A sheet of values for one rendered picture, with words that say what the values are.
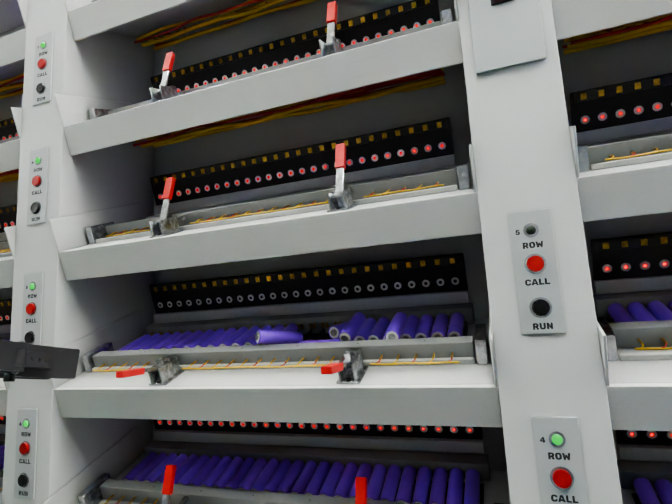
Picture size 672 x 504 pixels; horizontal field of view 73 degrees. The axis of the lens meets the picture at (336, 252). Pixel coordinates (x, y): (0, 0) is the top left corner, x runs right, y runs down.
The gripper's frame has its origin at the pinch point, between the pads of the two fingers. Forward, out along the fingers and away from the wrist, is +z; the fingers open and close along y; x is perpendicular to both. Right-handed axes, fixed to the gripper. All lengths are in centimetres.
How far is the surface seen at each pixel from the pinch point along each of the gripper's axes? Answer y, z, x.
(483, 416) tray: 41.1, 18.4, -5.4
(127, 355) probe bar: -8.4, 20.6, 2.6
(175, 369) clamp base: 1.2, 19.8, 0.3
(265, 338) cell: 14.4, 20.7, 4.0
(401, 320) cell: 31.8, 25.1, 6.0
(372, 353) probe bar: 28.9, 21.0, 1.6
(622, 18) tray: 59, 12, 33
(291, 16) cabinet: 14, 26, 63
